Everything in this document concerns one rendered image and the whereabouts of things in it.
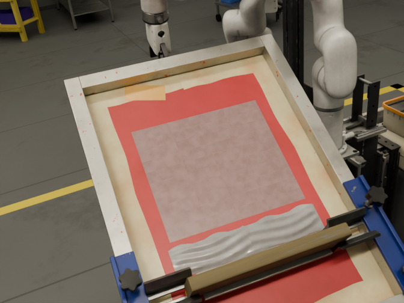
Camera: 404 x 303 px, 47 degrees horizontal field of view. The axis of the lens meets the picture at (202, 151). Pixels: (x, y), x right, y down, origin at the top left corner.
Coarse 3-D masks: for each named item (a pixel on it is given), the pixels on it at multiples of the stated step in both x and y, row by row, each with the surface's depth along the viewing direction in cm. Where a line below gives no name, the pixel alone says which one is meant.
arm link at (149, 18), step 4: (144, 12) 129; (164, 12) 129; (144, 16) 130; (148, 16) 129; (152, 16) 128; (156, 16) 128; (160, 16) 128; (164, 16) 130; (168, 16) 132; (148, 20) 130; (152, 20) 129; (156, 20) 129; (160, 20) 128; (164, 20) 131
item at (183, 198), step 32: (128, 128) 117; (160, 128) 118; (192, 128) 119; (128, 160) 112; (160, 160) 113; (192, 160) 114; (160, 192) 109; (192, 192) 110; (224, 192) 110; (160, 224) 105; (192, 224) 106; (224, 224) 106; (160, 256) 102; (256, 288) 100
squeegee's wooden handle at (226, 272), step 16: (304, 240) 95; (320, 240) 95; (336, 240) 96; (256, 256) 93; (272, 256) 93; (288, 256) 93; (304, 256) 99; (208, 272) 90; (224, 272) 90; (240, 272) 91; (256, 272) 95; (192, 288) 88; (208, 288) 91
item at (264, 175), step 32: (192, 96) 124; (224, 96) 124; (256, 96) 125; (224, 128) 119; (256, 128) 120; (224, 160) 115; (256, 160) 116; (288, 160) 116; (256, 192) 111; (288, 192) 112; (288, 288) 101; (320, 288) 101
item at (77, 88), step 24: (216, 48) 128; (240, 48) 129; (264, 48) 131; (120, 72) 121; (144, 72) 122; (168, 72) 125; (288, 72) 126; (72, 96) 116; (288, 96) 125; (312, 120) 119; (96, 144) 110; (312, 144) 119; (96, 168) 107; (336, 168) 112; (96, 192) 104; (120, 216) 102; (120, 240) 99; (384, 264) 103
